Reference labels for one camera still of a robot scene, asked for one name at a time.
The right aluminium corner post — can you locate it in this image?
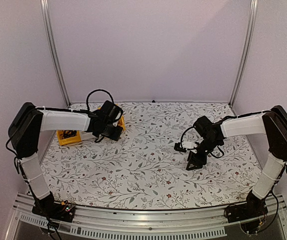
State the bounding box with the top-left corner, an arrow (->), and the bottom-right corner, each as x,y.
229,0 -> 258,109

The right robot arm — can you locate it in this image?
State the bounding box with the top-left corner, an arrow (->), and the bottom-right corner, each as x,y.
179,105 -> 287,218

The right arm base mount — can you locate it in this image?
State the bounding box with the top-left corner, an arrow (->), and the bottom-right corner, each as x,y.
223,194 -> 268,235

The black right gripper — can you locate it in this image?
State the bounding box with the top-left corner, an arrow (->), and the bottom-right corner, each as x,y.
186,137 -> 221,171

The yellow plastic bin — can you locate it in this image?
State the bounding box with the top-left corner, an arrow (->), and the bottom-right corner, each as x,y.
56,130 -> 81,146
98,100 -> 126,136

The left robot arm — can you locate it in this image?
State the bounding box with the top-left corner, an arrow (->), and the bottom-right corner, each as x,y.
5,100 -> 124,217

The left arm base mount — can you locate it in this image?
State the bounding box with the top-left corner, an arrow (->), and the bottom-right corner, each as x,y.
32,192 -> 76,223

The black thin cable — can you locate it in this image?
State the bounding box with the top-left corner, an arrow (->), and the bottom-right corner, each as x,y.
59,129 -> 78,140

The right yellow plastic bin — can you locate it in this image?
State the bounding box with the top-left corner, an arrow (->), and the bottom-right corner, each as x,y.
98,100 -> 126,136

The aluminium front rail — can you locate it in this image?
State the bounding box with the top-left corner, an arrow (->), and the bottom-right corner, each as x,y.
5,193 -> 287,240

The white translucent plastic bin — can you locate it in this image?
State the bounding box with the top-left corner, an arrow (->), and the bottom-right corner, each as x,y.
79,131 -> 96,141

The back aluminium floor rail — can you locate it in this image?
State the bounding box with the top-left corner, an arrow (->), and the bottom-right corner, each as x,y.
69,100 -> 229,106

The left aluminium corner post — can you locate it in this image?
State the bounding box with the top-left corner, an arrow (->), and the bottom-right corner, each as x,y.
40,0 -> 71,107

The aluminium corner post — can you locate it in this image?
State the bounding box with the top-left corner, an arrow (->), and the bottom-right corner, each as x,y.
229,0 -> 258,109
40,0 -> 71,107

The floral table cloth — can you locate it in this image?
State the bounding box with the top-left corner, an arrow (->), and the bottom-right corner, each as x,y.
41,102 -> 261,210

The left yellow plastic bin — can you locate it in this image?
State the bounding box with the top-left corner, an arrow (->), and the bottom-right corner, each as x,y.
56,130 -> 81,146

